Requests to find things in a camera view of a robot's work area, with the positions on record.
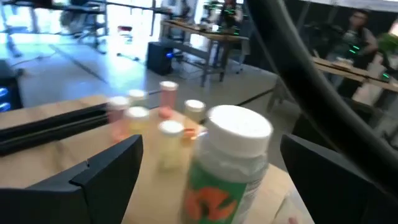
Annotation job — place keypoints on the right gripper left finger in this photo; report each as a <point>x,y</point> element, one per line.
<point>102,186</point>

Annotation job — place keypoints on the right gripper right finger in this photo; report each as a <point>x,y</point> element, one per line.
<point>317,186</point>

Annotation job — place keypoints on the pink translucent pill bottle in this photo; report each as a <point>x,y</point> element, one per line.
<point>168,96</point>
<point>118,118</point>

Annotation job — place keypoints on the yellow translucent pill bottle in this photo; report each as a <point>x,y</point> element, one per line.
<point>194,110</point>
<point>136,119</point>
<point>170,143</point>

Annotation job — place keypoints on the large bottle green orange label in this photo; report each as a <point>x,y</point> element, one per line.
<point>239,130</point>

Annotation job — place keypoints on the clear vial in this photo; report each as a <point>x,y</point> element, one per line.
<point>136,96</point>

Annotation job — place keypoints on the background wooden desk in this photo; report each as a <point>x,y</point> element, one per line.
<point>224,36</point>
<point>342,70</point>

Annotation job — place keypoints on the black device blue light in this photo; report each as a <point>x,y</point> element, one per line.
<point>6,93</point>

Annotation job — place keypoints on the black computer tower blue light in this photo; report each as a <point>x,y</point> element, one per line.
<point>159,58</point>

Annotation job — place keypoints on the person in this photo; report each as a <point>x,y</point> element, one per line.
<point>230,15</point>
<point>354,34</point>

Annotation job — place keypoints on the small background potted plant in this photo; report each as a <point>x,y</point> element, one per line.
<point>390,42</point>

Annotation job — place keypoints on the wooden shelf black metal frame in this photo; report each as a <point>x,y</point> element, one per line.
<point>149,193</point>

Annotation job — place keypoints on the black aluminium frame rails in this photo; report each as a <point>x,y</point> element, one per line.
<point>46,130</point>

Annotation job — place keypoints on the black background table frame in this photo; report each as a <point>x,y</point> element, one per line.
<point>93,18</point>

